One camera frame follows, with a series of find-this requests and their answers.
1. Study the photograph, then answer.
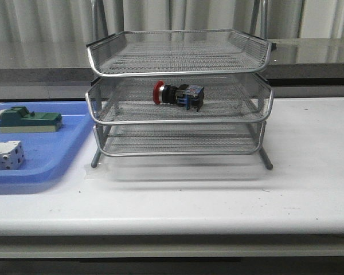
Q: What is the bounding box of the red emergency stop button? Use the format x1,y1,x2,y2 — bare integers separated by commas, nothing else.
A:
153,81,204,112

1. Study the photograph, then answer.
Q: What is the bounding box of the silver mesh tray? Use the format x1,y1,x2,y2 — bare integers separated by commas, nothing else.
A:
85,73,273,125
93,120,267,157
87,29,272,77

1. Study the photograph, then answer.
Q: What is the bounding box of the silver mesh bottom tray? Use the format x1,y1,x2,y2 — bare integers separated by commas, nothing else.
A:
93,120,267,157

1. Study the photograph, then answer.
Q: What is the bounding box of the silver mesh top tray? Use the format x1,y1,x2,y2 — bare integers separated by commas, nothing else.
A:
87,29,272,77

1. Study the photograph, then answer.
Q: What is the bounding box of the blue plastic tray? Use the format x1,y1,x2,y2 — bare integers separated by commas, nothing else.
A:
0,101,93,184

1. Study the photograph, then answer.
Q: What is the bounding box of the white circuit breaker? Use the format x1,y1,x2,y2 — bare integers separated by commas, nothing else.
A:
0,140,25,170

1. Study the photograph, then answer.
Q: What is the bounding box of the grey metal rack frame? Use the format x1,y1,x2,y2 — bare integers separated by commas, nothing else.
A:
91,115,274,170

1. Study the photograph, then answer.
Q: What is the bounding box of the green electrical switch block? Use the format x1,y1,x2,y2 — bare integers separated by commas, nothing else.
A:
0,106,62,133

